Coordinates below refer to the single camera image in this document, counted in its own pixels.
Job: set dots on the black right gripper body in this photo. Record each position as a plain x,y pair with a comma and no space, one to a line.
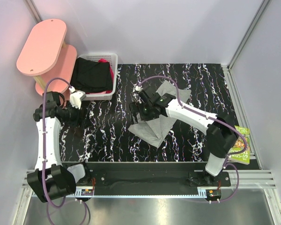
145,112

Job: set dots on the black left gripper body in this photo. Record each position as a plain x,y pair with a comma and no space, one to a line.
72,116

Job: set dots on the grey t shirt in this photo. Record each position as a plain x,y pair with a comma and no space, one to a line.
154,131

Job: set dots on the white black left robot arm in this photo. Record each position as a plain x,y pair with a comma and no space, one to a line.
50,179

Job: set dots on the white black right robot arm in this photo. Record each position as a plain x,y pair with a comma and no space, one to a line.
219,131

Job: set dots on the black t shirt in basket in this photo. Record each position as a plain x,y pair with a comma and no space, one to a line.
79,73

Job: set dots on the white perforated plastic basket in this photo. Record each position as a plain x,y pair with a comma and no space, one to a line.
113,60

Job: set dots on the pink three tier shelf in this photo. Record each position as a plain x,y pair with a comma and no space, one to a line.
45,54

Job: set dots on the green picture book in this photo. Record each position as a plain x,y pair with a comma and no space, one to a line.
243,158

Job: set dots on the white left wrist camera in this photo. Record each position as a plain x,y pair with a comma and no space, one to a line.
76,97

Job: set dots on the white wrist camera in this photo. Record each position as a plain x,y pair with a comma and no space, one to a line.
76,97
138,88

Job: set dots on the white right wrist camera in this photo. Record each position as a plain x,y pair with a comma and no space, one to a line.
138,88

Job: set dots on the aluminium frame rail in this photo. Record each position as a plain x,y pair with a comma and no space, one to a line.
252,199

